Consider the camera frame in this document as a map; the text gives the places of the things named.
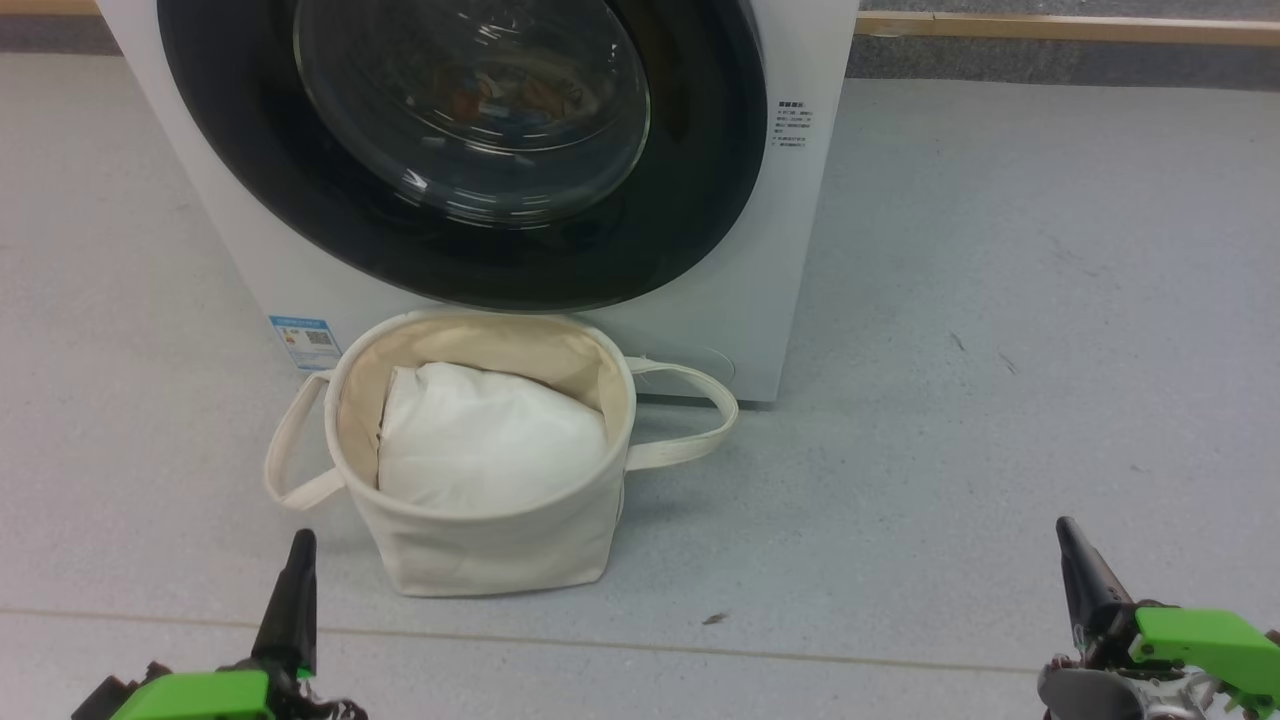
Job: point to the round black glass washer door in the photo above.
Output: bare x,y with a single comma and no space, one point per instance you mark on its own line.
250,180

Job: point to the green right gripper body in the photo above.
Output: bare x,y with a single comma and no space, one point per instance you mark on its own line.
1200,645

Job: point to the blue energy label sticker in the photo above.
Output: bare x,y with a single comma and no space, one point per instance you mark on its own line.
303,343

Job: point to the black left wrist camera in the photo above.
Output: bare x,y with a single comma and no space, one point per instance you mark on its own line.
100,700

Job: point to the cream canvas laundry basket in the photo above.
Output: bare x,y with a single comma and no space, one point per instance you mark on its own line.
480,555

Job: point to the blue cream bear-print garment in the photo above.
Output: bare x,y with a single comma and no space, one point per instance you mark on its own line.
560,98

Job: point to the white front-load washing machine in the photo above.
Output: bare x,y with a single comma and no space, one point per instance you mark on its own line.
780,280

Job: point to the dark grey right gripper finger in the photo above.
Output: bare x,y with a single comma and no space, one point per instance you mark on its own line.
1095,610

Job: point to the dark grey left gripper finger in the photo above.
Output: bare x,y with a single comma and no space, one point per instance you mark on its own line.
292,620

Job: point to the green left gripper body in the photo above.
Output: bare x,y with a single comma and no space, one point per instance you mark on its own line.
200,695

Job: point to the small text label sticker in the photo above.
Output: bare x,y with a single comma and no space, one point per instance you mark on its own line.
795,124

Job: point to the white pillow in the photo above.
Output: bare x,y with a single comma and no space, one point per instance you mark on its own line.
490,445

